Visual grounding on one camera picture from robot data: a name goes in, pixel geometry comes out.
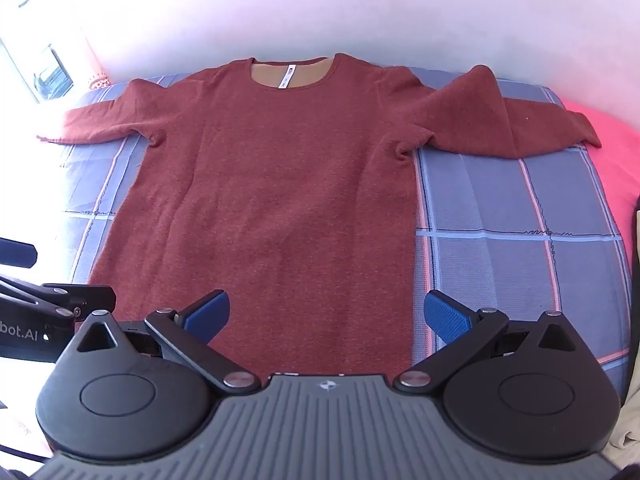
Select dark red knit sweater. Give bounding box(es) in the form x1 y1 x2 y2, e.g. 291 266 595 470
47 54 598 376

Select blue plaid bed sheet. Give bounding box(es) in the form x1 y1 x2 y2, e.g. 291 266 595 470
60 64 633 401

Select orange red curtain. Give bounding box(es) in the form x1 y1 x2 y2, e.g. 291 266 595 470
86 55 112 90

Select pink pillow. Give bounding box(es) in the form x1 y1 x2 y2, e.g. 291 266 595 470
563 100 639 252

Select window with frame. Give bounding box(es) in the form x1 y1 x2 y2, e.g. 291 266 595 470
1 0 74 102

